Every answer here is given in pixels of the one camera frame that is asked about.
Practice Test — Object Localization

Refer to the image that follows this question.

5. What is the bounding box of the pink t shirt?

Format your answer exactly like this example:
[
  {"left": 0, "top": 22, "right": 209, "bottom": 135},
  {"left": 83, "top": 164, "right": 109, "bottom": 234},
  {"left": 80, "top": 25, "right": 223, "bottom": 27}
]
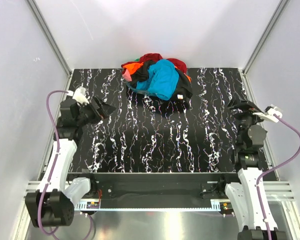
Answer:
[{"left": 122, "top": 70, "right": 132, "bottom": 82}]

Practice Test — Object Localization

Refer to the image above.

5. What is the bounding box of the orange t shirt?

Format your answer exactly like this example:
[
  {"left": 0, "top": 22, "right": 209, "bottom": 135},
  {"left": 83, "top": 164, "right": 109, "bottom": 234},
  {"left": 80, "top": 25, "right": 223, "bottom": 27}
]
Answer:
[{"left": 121, "top": 61, "right": 144, "bottom": 76}]

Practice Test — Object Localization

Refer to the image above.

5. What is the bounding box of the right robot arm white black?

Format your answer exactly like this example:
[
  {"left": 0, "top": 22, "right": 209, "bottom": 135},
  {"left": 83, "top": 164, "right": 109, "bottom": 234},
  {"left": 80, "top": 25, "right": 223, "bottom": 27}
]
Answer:
[{"left": 217, "top": 96, "right": 288, "bottom": 240}]

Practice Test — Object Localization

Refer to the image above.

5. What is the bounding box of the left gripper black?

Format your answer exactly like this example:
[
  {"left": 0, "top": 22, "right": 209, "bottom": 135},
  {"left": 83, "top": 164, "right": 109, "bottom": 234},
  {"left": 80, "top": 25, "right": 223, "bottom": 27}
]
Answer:
[{"left": 75, "top": 95, "right": 116, "bottom": 127}]

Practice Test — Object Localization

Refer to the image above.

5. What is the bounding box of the blue t shirt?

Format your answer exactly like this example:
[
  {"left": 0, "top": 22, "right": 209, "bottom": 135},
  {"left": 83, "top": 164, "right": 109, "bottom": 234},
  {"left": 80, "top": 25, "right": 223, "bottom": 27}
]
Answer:
[{"left": 135, "top": 59, "right": 179, "bottom": 101}]

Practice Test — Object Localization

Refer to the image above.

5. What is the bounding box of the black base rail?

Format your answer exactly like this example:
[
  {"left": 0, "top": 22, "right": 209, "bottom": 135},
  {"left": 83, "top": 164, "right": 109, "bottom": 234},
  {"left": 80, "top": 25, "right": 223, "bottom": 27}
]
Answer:
[{"left": 67, "top": 172, "right": 239, "bottom": 211}]

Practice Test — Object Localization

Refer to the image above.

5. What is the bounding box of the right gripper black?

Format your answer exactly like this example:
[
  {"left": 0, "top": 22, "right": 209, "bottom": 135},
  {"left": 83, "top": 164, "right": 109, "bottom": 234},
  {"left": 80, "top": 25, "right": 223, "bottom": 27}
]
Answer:
[{"left": 225, "top": 93, "right": 270, "bottom": 147}]

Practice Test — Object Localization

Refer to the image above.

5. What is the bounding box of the red t shirt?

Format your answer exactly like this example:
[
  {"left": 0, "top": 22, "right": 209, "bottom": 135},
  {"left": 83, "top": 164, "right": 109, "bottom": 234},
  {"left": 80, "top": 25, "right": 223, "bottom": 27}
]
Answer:
[{"left": 138, "top": 52, "right": 188, "bottom": 73}]

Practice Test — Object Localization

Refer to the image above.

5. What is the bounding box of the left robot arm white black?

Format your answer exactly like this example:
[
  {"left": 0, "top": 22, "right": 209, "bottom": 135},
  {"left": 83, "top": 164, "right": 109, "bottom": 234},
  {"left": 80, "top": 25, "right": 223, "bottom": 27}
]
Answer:
[{"left": 25, "top": 96, "right": 116, "bottom": 230}]

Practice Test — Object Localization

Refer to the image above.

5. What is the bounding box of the black mesh t shirt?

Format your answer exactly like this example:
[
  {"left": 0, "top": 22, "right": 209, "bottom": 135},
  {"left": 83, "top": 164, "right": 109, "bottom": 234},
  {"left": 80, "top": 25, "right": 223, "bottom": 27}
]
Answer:
[{"left": 125, "top": 58, "right": 193, "bottom": 102}]

